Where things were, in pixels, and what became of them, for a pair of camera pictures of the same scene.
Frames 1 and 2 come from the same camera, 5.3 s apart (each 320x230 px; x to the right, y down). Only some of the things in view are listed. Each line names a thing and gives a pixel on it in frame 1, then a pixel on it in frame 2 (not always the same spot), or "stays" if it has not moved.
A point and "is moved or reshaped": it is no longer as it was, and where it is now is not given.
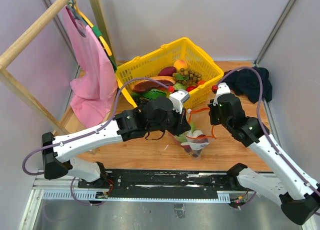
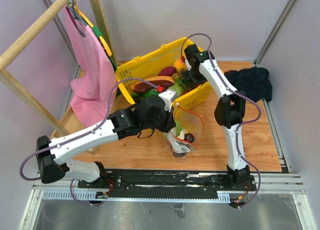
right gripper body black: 216,118 → 197,78
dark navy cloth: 246,83 stays
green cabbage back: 182,137 is moved or reshaped
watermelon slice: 152,94 stays
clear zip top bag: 195,140 is moved or reshaped
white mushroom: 195,134 is moved or reshaped
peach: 179,64 stays
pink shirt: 93,90 stays
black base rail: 159,182 stays
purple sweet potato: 167,71 stays
